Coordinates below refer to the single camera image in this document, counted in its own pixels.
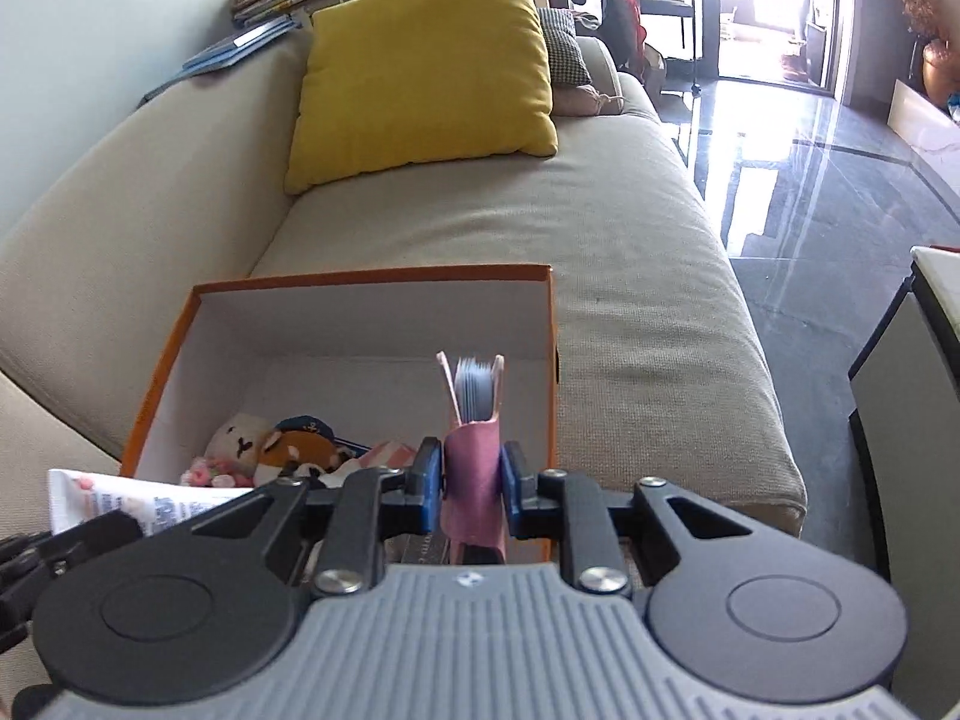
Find orange cardboard box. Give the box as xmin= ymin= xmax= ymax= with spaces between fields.
xmin=120 ymin=264 xmax=560 ymax=563

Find beige fabric sofa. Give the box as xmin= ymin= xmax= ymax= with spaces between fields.
xmin=0 ymin=15 xmax=809 ymax=541

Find white and black coffee table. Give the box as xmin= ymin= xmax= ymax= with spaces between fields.
xmin=847 ymin=244 xmax=960 ymax=691

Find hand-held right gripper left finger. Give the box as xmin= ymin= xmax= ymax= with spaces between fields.
xmin=191 ymin=436 xmax=443 ymax=595

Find copper vase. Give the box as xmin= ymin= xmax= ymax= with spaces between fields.
xmin=922 ymin=41 xmax=960 ymax=110

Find dried flowers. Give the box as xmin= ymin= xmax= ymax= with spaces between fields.
xmin=900 ymin=0 xmax=942 ymax=38

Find blue folder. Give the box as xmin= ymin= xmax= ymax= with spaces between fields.
xmin=182 ymin=15 xmax=297 ymax=72

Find checkered pillow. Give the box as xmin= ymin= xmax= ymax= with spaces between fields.
xmin=536 ymin=7 xmax=593 ymax=87

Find white lotion tube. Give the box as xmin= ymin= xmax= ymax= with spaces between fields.
xmin=46 ymin=469 xmax=256 ymax=537

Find yellow pillow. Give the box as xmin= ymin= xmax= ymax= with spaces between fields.
xmin=283 ymin=0 xmax=560 ymax=196

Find white marble cabinet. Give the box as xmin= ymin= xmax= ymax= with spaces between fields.
xmin=887 ymin=79 xmax=960 ymax=166

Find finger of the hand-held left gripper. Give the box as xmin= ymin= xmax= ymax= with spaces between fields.
xmin=0 ymin=536 xmax=38 ymax=653
xmin=30 ymin=510 xmax=143 ymax=593

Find orange fox plush blue hat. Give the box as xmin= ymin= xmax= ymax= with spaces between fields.
xmin=255 ymin=415 xmax=353 ymax=481

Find pink card holder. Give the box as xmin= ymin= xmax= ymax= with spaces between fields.
xmin=437 ymin=351 xmax=507 ymax=565

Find white crocheted bunny plush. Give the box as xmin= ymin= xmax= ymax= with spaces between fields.
xmin=180 ymin=412 xmax=275 ymax=488

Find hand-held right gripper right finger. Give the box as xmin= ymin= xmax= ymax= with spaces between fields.
xmin=501 ymin=441 xmax=751 ymax=595

